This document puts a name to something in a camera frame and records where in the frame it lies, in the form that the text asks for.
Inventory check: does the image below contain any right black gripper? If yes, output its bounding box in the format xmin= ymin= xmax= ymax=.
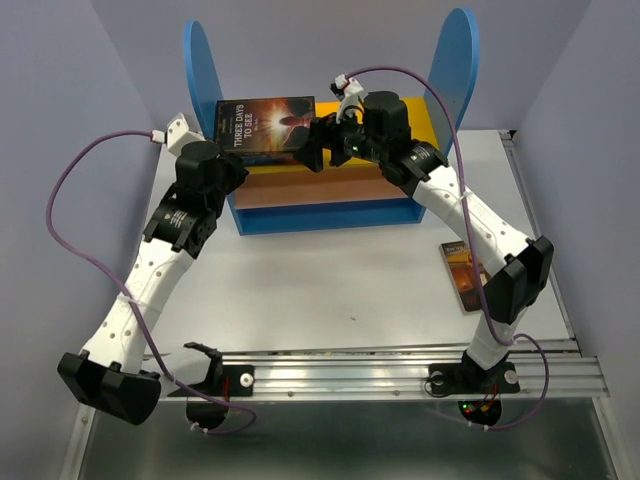
xmin=291 ymin=101 xmax=387 ymax=174

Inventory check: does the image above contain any Little Women floral book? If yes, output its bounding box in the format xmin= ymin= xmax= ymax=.
xmin=239 ymin=151 xmax=297 ymax=166

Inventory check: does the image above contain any Three Days to See book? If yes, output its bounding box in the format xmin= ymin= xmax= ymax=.
xmin=215 ymin=96 xmax=316 ymax=154

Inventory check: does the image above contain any brown Edmund Burke book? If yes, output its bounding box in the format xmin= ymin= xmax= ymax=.
xmin=440 ymin=241 xmax=481 ymax=313

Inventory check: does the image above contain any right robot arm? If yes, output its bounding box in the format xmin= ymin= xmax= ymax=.
xmin=294 ymin=91 xmax=554 ymax=390

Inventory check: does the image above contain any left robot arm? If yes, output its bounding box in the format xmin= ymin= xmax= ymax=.
xmin=50 ymin=140 xmax=248 ymax=425

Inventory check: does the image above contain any blue wooden bookshelf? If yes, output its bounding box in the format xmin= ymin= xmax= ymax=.
xmin=183 ymin=8 xmax=479 ymax=235

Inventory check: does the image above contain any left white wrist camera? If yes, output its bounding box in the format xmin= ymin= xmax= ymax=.
xmin=151 ymin=113 xmax=205 ymax=158

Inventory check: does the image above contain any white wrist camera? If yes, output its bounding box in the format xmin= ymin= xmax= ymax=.
xmin=330 ymin=74 xmax=367 ymax=123
xmin=151 ymin=113 xmax=205 ymax=158

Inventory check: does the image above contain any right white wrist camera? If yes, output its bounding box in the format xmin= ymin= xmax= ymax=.
xmin=330 ymin=74 xmax=367 ymax=123

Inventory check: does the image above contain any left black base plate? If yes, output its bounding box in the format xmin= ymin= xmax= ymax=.
xmin=169 ymin=364 xmax=255 ymax=433

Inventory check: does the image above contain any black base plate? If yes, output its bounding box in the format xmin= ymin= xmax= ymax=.
xmin=423 ymin=362 xmax=521 ymax=430
xmin=169 ymin=364 xmax=255 ymax=433

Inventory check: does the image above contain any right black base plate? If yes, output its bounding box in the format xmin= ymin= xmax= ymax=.
xmin=423 ymin=362 xmax=521 ymax=430

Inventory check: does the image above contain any aluminium mounting rail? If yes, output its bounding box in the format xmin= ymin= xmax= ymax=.
xmin=164 ymin=352 xmax=609 ymax=402

